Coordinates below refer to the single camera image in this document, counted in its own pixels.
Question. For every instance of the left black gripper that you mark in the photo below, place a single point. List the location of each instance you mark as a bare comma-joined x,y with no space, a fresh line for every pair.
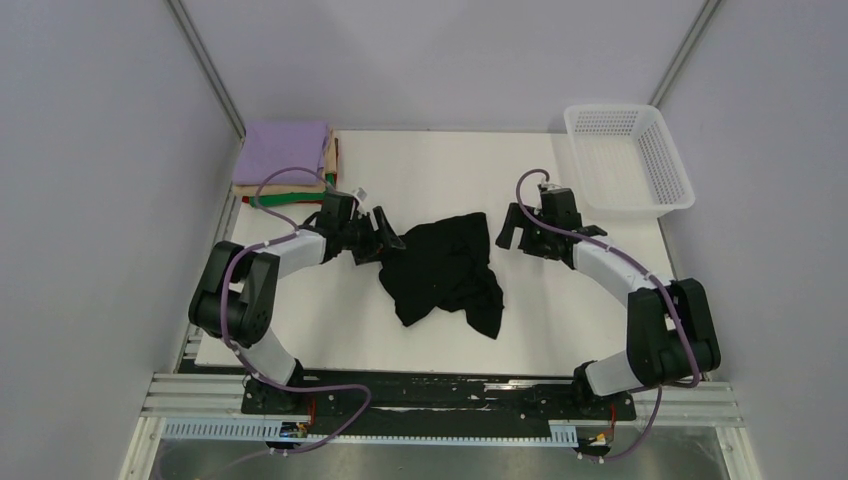
372,251

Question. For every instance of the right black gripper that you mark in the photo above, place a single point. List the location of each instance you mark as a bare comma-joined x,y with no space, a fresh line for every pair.
515,218

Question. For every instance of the black t shirt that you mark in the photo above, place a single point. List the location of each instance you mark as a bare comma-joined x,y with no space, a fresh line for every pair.
446,265

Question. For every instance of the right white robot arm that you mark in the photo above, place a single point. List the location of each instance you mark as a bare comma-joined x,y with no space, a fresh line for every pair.
670,335

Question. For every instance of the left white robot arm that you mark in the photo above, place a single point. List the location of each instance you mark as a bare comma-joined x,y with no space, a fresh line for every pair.
235,296

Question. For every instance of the white plastic laundry basket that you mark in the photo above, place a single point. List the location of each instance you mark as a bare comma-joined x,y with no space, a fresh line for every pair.
626,161

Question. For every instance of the folded beige t shirt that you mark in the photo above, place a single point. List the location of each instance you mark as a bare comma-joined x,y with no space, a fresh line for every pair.
329,171

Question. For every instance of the folded green t shirt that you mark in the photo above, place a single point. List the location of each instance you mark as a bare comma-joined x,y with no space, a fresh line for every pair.
291,198

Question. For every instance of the folded purple t shirt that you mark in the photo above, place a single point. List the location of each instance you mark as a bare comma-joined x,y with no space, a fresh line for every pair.
272,145

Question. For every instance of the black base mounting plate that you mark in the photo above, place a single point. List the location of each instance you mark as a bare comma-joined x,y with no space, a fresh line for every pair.
386,402

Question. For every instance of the aluminium frame rail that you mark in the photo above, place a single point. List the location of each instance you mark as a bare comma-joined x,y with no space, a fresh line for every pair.
710,404

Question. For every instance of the white slotted cable duct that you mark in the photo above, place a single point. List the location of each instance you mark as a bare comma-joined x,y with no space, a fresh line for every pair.
280,433

